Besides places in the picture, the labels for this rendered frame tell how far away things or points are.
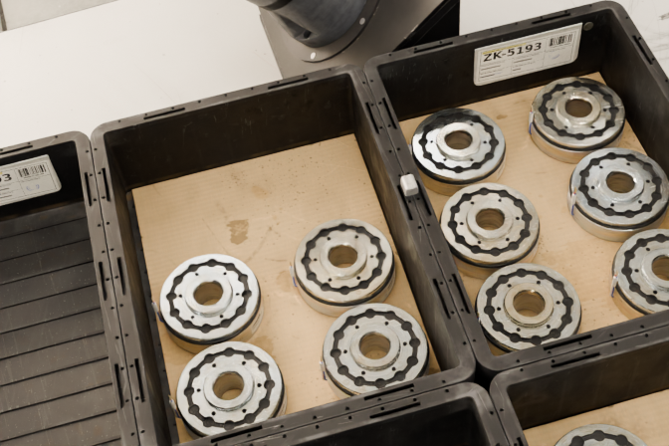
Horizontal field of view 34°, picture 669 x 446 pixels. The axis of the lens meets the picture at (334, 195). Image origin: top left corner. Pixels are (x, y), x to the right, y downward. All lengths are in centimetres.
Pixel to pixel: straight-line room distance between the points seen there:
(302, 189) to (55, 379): 33
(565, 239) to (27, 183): 58
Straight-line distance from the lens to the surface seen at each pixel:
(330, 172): 122
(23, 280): 121
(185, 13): 161
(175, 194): 123
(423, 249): 103
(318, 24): 135
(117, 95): 153
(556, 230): 117
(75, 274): 120
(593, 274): 115
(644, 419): 107
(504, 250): 112
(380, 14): 133
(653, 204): 117
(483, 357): 97
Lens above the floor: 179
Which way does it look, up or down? 53 degrees down
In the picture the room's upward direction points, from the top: 7 degrees counter-clockwise
